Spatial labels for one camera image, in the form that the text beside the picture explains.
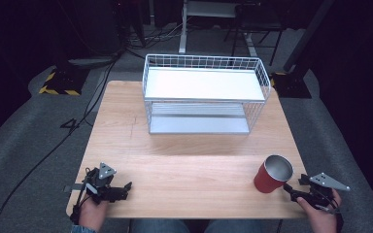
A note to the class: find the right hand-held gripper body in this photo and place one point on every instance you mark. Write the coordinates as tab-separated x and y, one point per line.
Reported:
324	191

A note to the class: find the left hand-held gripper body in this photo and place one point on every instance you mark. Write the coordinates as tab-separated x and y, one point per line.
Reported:
103	181

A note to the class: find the red cup with metal inside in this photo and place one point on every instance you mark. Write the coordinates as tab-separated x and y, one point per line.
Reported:
268	181

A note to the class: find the person's right hand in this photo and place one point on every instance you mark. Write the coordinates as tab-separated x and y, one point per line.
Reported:
320	220

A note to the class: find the person's left hand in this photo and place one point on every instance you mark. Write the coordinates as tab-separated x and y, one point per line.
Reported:
92	215

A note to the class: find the grey tape strip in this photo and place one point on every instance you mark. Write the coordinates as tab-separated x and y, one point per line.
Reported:
74	187

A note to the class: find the person's denim sleeve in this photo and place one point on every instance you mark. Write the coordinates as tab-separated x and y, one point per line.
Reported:
82	229

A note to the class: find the person's legs in jeans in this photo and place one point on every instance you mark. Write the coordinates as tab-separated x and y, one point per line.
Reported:
200	227

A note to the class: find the black yellow striped stand base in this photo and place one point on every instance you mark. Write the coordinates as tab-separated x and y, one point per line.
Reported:
291	85
64	82

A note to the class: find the black slanted pole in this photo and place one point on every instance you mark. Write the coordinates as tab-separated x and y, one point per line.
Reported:
307	35

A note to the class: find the black chair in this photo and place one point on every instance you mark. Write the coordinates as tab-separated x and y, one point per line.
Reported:
259	22

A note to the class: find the white desk frame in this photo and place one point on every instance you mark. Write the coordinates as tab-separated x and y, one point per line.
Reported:
184	29

